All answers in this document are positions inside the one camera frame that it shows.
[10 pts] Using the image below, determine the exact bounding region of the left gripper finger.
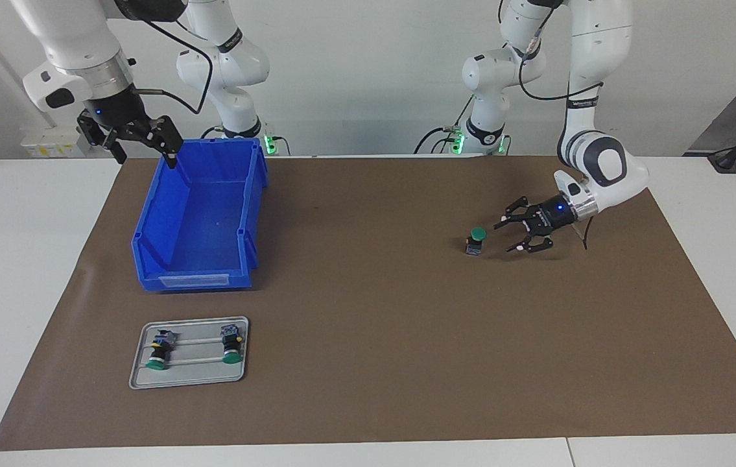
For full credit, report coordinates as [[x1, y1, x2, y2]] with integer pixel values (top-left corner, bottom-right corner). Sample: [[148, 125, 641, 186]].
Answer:
[[505, 230, 554, 254], [493, 195, 541, 230]]

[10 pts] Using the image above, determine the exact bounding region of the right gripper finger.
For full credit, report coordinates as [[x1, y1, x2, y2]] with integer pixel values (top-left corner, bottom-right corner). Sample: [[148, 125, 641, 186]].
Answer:
[[128, 116, 185, 171], [77, 113, 129, 165]]

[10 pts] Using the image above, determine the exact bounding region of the green push button switch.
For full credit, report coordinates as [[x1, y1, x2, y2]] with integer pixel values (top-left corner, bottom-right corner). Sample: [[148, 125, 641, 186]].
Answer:
[[220, 324, 243, 365], [465, 226, 488, 256], [145, 329, 178, 371]]

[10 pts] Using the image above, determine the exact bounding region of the blue plastic storage bin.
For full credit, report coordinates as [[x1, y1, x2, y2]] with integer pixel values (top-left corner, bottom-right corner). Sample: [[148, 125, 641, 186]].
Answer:
[[131, 138, 269, 293]]

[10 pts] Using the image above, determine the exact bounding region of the brown paper table mat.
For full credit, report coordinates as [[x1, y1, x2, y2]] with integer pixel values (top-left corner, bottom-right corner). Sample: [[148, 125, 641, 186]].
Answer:
[[0, 154, 736, 451]]

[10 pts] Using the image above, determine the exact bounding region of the grey metal tray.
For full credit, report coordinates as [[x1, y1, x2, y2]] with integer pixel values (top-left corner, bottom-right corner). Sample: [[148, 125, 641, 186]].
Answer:
[[128, 316, 250, 390]]

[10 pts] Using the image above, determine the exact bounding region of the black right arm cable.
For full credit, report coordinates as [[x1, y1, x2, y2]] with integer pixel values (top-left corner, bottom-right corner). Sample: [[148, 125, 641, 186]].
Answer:
[[131, 0, 226, 116]]

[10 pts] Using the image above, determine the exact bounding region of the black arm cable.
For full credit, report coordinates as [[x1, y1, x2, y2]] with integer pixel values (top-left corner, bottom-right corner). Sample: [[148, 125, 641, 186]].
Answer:
[[518, 0, 605, 251], [131, 0, 226, 116]]

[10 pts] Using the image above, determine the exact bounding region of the white wall socket box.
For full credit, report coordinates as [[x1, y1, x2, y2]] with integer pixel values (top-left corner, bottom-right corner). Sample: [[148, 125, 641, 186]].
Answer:
[[21, 125, 93, 158]]

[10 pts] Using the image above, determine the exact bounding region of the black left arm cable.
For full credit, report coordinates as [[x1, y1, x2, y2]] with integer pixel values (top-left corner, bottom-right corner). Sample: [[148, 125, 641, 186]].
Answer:
[[518, 0, 605, 251]]

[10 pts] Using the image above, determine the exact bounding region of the black base cable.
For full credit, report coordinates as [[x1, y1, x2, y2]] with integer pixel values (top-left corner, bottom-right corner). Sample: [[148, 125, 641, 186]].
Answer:
[[414, 97, 472, 154]]

